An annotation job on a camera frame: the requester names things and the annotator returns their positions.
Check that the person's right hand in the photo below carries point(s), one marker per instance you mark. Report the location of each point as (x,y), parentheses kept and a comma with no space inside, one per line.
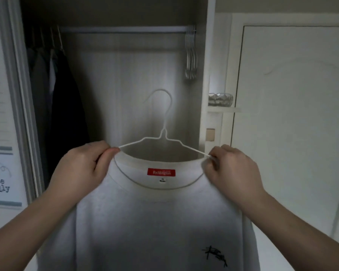
(234,175)

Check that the person's left hand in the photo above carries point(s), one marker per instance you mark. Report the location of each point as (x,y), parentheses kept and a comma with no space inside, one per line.
(82,169)

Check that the black garment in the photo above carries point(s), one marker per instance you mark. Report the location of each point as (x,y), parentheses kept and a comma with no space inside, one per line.
(68,110)

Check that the white t-shirt with script print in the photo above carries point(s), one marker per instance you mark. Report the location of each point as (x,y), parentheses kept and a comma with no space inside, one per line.
(158,234)

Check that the person's left forearm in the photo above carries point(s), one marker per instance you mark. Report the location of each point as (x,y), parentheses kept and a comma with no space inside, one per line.
(22,240)

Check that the small glass bowl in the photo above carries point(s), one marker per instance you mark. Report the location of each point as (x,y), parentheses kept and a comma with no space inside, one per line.
(220,99)

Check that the white door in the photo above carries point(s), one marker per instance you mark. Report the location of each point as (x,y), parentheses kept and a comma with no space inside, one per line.
(294,121)

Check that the bunch of white hangers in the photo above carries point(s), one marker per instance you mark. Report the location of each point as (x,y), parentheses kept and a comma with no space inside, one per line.
(190,53)

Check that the beige switch plate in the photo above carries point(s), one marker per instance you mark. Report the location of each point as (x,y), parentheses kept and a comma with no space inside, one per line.
(210,135)

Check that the closet rod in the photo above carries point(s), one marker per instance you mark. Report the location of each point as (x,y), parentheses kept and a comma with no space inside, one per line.
(124,29)

